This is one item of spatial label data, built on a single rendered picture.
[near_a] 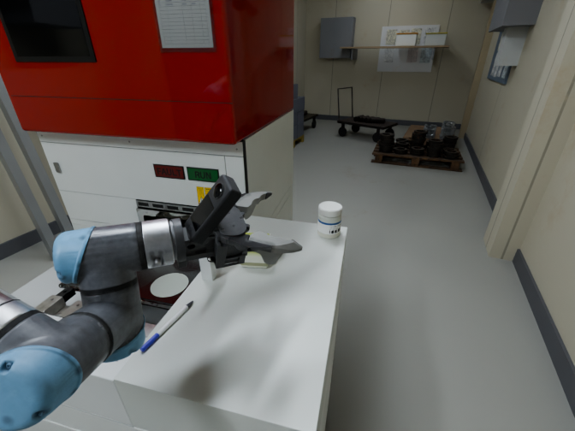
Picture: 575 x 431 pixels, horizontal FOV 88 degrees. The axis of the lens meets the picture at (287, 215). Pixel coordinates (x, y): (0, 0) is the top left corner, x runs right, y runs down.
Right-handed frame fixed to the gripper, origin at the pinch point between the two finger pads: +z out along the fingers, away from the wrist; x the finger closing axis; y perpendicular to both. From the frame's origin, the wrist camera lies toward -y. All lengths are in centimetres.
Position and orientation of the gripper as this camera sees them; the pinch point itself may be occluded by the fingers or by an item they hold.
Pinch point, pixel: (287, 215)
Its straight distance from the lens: 55.7
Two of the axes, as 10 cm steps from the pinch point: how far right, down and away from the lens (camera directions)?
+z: 9.0, -1.3, 4.2
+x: 3.9, 6.8, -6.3
